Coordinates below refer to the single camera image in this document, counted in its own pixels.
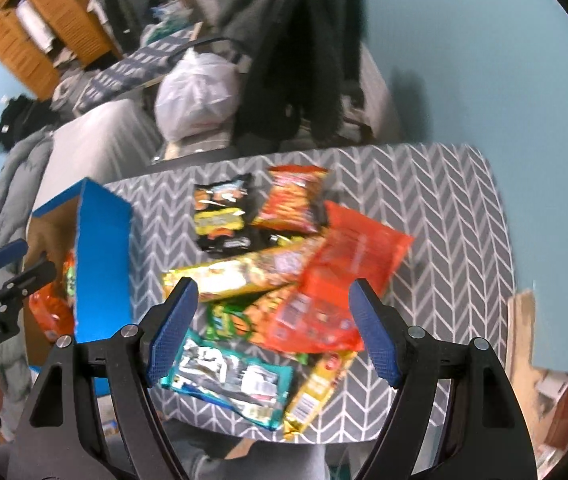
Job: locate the small yellow snack packet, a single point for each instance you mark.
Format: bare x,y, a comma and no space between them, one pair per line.
314,395

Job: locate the blue cardboard box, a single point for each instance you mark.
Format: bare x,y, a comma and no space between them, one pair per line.
104,260

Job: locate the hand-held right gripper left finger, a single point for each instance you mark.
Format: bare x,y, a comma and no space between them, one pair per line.
174,330

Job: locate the black cloth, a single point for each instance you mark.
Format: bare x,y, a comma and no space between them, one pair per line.
19,120

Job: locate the large red translucent snack bag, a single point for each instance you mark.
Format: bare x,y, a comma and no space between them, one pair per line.
344,270

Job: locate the grey chevron tablecloth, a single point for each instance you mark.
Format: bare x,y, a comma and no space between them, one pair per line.
439,210

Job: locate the grey down jacket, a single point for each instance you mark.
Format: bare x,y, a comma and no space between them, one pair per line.
14,170

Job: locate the black jacket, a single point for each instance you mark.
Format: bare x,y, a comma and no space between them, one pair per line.
284,35

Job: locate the brown cardboard sheet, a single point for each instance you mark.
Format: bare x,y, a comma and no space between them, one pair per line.
521,325

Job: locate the green and orange snack packet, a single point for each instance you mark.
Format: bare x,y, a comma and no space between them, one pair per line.
244,317

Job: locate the teal and silver snack packet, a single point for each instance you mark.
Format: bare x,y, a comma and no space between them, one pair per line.
234,375

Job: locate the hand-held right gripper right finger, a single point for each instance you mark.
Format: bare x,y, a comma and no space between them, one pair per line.
371,330

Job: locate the black snack packet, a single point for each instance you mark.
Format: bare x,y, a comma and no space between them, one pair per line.
219,210

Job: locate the orange fries snack packet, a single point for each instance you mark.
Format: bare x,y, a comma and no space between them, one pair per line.
289,200

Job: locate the grey grid packaged cushion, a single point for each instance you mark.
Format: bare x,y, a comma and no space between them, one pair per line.
199,141

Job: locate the white plastic bag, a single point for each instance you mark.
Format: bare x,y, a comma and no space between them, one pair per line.
194,95

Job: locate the blue grid blanket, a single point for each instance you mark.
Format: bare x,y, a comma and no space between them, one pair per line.
134,60

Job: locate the dark hanging clothes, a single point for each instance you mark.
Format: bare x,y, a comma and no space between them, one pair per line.
121,10

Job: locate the long yellow snack packet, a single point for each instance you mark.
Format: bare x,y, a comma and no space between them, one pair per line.
244,272

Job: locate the wooden cabinet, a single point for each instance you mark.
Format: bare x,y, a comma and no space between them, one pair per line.
69,10

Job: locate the black office chair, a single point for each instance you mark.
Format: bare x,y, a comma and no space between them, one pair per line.
220,40

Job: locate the grey sofa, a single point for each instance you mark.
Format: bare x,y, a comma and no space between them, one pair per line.
99,145

